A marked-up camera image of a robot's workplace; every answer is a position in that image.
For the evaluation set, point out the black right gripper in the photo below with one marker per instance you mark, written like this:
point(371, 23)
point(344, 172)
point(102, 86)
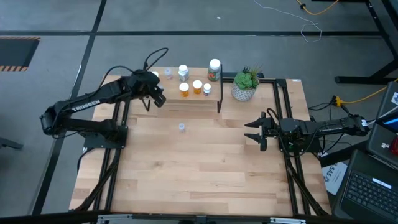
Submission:
point(272, 129)

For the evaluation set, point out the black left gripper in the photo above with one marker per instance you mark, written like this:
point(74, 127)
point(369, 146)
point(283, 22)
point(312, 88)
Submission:
point(143, 84)

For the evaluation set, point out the orange pill bottle white cap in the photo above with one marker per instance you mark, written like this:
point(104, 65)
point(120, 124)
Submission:
point(197, 85)
point(155, 74)
point(184, 88)

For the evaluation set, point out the clear bottle white cap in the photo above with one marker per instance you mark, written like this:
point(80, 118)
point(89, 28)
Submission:
point(183, 74)

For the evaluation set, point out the small white bottle red label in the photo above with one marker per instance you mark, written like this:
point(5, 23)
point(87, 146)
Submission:
point(207, 90)

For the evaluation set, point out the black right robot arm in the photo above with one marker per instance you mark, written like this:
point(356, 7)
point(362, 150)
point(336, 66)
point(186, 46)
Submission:
point(326, 127)

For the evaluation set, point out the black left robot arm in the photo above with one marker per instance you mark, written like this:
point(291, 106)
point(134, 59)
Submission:
point(87, 105)

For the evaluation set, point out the wooden shelf black metal legs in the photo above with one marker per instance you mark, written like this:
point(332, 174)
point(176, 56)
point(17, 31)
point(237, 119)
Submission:
point(172, 93)

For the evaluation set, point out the succulent in white patterned pot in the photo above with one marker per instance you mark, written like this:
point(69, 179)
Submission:
point(244, 90)

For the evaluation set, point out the large green label bottle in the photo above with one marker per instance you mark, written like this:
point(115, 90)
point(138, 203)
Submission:
point(214, 73)

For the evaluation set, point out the white printed paper sheet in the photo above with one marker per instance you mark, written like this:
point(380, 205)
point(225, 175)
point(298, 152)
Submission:
point(334, 177)

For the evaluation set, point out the dark grey laptop lid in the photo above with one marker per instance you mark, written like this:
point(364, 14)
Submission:
point(379, 137)

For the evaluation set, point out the black laptop with keyboard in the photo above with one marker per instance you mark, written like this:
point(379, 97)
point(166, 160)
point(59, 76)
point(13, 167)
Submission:
point(367, 189)

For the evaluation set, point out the black floor mat hazard stripes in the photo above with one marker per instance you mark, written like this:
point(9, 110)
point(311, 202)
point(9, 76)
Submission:
point(15, 53)

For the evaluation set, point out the small red object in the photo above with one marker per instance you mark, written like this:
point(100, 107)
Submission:
point(395, 146)

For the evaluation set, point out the dark furniture foot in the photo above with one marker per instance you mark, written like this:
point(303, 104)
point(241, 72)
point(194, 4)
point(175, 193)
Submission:
point(9, 143)

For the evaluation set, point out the black aluminium table frame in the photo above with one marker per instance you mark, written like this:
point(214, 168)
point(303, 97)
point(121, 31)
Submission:
point(281, 83)

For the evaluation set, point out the black desk frame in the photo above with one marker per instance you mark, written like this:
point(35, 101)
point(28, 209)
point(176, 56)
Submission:
point(357, 80)

